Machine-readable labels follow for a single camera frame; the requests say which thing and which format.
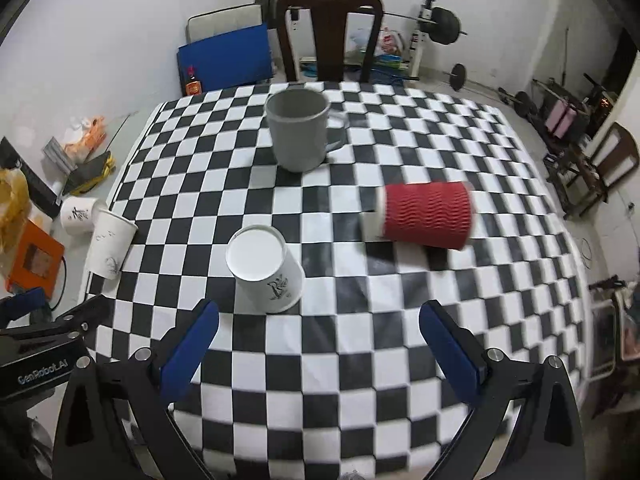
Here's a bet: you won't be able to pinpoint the white paper cup dark print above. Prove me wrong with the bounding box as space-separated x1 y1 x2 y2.
225 225 306 315

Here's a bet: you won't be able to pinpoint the blue foam mat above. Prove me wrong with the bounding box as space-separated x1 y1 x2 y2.
177 23 274 96

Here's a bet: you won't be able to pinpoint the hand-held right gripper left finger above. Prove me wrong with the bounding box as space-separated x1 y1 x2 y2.
52 299 221 480

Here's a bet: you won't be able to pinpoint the grey ceramic mug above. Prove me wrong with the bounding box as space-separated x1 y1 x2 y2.
264 89 351 174

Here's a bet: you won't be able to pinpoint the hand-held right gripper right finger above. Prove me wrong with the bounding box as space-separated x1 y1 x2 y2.
419 300 586 480

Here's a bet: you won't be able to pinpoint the black dumbbell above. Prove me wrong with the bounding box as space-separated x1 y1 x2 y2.
446 63 469 92

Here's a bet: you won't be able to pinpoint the black barbell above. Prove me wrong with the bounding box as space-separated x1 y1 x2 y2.
384 6 469 46

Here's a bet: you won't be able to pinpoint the white folded board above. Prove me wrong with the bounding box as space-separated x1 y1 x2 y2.
186 2 264 44

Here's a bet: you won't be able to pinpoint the small white paper cup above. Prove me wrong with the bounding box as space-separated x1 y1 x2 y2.
60 196 108 235

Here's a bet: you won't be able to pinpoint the black yellow pouch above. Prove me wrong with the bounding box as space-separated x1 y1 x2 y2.
64 152 117 196

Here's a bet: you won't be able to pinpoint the black weight plates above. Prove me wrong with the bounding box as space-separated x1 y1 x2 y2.
255 0 284 27

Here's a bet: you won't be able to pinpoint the plastic bags pile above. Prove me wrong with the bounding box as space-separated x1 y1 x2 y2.
346 24 410 69

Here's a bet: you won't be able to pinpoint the orange book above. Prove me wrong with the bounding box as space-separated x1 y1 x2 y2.
6 220 66 294

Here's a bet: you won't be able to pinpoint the orange plastic bag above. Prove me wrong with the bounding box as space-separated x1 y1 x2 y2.
64 116 109 162

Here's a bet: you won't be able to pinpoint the black exercise equipment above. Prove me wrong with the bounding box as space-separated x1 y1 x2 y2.
499 74 617 142

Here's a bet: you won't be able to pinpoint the black white checkered tablecloth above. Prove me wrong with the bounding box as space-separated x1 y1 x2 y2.
82 80 593 480

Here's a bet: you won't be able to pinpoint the dark wooden chair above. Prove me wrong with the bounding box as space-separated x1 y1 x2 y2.
276 0 385 84

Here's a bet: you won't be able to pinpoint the tall white paper cup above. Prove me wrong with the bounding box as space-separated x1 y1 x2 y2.
85 208 139 280

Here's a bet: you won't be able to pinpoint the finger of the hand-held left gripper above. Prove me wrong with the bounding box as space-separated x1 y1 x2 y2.
0 287 51 331
0 294 115 347

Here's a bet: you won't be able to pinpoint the long black box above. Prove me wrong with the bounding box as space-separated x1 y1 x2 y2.
0 136 64 219

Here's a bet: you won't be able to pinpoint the yellow plastic bag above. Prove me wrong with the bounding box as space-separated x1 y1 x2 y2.
0 167 32 262

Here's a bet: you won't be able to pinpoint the black cable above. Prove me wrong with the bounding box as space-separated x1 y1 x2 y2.
46 254 69 309

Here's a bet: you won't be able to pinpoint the red ribbed paper cup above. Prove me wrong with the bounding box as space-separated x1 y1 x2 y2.
362 181 476 252

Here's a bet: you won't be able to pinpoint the brown wooden chair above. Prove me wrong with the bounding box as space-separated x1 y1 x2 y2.
545 122 640 219

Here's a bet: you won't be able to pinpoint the white barbell rack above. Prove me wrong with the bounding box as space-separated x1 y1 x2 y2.
407 0 442 79

